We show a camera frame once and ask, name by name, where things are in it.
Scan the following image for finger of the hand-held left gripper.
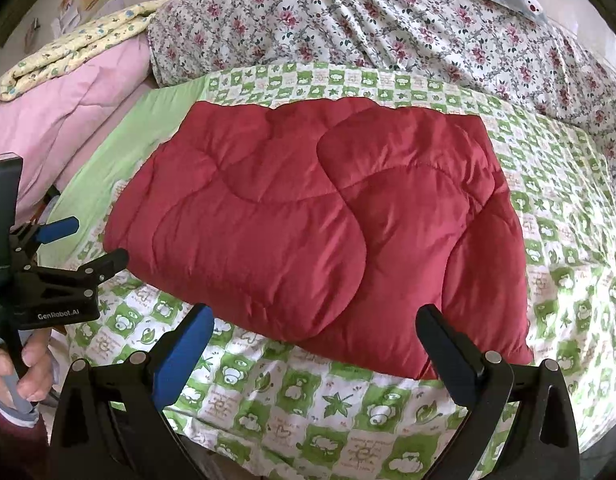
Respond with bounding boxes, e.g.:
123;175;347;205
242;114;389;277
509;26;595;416
9;216;82;262
18;247;130;302

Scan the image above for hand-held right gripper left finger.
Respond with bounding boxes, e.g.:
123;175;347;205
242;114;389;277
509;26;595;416
48;304;216;480

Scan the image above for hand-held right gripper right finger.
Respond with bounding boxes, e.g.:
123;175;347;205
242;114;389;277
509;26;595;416
415;304;581;480

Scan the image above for red quilted garment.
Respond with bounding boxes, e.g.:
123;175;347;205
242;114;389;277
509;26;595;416
102;97;535;381

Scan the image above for person's left forearm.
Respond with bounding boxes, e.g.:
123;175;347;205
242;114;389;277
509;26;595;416
0;392;51;480

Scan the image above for person's left hand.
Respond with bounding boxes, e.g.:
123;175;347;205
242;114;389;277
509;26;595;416
0;327;57;407

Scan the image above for pink blanket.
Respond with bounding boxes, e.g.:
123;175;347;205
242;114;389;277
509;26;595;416
0;35;161;221

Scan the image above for green patterned bedsheet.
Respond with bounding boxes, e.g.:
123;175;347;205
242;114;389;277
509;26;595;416
35;62;616;480

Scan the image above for yellow printed blanket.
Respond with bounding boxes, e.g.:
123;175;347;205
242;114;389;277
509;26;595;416
0;0;170;102

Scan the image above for floral rose blanket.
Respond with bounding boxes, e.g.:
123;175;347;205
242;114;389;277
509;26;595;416
147;0;616;201

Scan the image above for paper notes on wall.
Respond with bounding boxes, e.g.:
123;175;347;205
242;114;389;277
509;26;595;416
49;0;128;37

